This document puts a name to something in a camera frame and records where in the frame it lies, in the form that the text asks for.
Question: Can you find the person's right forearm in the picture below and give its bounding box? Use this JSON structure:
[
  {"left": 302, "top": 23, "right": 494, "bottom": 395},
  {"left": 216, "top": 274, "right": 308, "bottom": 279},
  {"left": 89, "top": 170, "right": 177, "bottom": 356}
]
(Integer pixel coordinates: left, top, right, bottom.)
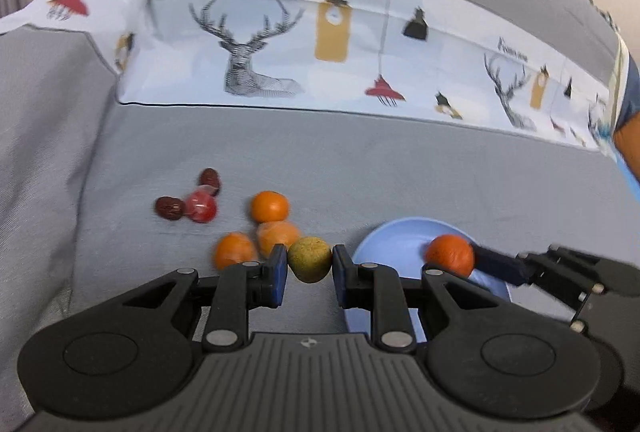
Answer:
[{"left": 611, "top": 57, "right": 640, "bottom": 208}]

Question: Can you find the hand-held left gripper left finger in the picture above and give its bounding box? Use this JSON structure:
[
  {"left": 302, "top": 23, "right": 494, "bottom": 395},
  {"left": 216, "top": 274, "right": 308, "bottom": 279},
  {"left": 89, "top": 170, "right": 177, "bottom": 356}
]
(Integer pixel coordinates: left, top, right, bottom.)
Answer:
[{"left": 120, "top": 244, "right": 290, "bottom": 354}]

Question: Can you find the yellow-green round fruit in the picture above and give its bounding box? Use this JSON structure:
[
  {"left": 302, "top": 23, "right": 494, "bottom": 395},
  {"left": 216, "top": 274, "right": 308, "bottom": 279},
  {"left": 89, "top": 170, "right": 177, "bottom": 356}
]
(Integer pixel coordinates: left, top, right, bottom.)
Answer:
[{"left": 287, "top": 236, "right": 334, "bottom": 284}]

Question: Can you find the dark red date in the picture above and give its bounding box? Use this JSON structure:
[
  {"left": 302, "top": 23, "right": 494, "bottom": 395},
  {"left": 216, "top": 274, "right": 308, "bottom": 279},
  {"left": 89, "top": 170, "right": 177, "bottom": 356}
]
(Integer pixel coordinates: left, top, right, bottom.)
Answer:
[
  {"left": 198, "top": 168, "right": 222, "bottom": 197},
  {"left": 154, "top": 196, "right": 187, "bottom": 222}
]

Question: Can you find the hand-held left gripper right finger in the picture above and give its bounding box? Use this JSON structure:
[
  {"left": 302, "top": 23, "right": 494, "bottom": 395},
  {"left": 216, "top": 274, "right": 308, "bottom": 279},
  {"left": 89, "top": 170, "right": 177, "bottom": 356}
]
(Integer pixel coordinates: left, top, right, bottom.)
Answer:
[{"left": 331, "top": 243, "right": 502, "bottom": 354}]

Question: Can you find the orange tangerine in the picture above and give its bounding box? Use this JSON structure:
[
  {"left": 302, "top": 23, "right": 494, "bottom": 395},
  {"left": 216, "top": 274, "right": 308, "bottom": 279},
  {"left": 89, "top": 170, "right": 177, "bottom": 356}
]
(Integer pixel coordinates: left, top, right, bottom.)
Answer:
[
  {"left": 250, "top": 190, "right": 291, "bottom": 223},
  {"left": 425, "top": 234, "right": 475, "bottom": 277},
  {"left": 213, "top": 232, "right": 260, "bottom": 271},
  {"left": 256, "top": 221, "right": 302, "bottom": 258}
]

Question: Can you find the red round fruit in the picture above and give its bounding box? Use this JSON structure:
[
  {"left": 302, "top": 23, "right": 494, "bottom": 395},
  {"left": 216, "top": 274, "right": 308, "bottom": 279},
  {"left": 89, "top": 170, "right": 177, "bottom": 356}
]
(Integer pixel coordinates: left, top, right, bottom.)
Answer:
[{"left": 184, "top": 191, "right": 219, "bottom": 224}]

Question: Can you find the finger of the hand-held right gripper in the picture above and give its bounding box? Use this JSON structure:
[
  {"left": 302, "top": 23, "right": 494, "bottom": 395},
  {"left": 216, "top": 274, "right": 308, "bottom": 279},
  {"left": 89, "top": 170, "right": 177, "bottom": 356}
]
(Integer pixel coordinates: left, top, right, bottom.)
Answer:
[{"left": 472, "top": 244, "right": 627, "bottom": 334}]

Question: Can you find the light blue plate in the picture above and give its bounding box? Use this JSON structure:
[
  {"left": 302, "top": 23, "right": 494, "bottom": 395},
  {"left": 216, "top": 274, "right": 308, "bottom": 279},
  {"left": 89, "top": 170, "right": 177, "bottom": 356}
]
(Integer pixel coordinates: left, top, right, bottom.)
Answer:
[{"left": 345, "top": 217, "right": 514, "bottom": 344}]

